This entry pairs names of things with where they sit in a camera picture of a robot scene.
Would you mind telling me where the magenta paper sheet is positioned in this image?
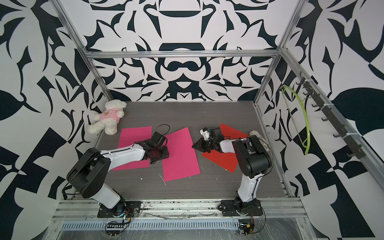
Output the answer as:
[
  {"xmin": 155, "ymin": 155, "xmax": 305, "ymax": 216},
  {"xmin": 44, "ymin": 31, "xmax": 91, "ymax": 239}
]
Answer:
[
  {"xmin": 162, "ymin": 128, "xmax": 201, "ymax": 182},
  {"xmin": 113, "ymin": 127, "xmax": 152, "ymax": 171}
]

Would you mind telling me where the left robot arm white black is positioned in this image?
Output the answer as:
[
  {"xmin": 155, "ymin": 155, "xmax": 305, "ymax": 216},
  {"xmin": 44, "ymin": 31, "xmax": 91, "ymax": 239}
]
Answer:
[{"xmin": 67, "ymin": 132, "xmax": 169, "ymax": 216}]

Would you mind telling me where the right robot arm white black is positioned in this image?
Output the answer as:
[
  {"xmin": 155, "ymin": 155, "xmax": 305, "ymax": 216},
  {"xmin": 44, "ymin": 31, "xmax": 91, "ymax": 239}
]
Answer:
[{"xmin": 192, "ymin": 127, "xmax": 273, "ymax": 204}]

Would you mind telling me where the red square paper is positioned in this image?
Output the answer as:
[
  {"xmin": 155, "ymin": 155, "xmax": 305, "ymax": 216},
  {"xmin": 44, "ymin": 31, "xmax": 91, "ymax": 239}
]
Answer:
[{"xmin": 202, "ymin": 124, "xmax": 248, "ymax": 173}]

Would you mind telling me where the white grey sneaker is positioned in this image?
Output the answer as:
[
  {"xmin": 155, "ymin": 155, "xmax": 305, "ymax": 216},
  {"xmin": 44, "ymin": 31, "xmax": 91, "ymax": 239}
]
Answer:
[{"xmin": 249, "ymin": 130, "xmax": 270, "ymax": 152}]

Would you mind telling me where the white teddy bear pink shirt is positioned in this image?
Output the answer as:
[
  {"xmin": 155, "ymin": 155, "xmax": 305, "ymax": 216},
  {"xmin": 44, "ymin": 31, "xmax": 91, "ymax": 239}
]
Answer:
[{"xmin": 87, "ymin": 100, "xmax": 127, "ymax": 136}]

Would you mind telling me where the right black connector board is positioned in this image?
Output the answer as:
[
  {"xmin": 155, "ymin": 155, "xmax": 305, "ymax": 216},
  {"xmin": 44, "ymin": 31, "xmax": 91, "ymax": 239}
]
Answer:
[{"xmin": 238, "ymin": 221, "xmax": 255, "ymax": 235}]

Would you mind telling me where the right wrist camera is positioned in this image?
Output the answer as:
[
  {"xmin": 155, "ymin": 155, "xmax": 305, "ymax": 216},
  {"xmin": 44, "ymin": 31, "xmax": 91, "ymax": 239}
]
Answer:
[{"xmin": 200, "ymin": 128, "xmax": 211, "ymax": 141}]

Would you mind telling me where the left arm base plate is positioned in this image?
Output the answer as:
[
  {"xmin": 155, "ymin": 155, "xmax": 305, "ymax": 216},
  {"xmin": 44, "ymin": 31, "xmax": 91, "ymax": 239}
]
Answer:
[{"xmin": 97, "ymin": 200, "xmax": 142, "ymax": 219}]

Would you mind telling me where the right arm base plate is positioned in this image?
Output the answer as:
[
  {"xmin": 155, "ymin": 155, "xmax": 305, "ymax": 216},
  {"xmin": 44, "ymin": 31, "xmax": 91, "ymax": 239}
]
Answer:
[{"xmin": 218, "ymin": 198, "xmax": 264, "ymax": 217}]

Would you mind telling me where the black wall hook rack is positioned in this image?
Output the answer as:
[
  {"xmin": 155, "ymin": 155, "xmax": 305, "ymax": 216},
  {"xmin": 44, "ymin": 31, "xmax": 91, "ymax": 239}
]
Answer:
[{"xmin": 297, "ymin": 72, "xmax": 366, "ymax": 160}]

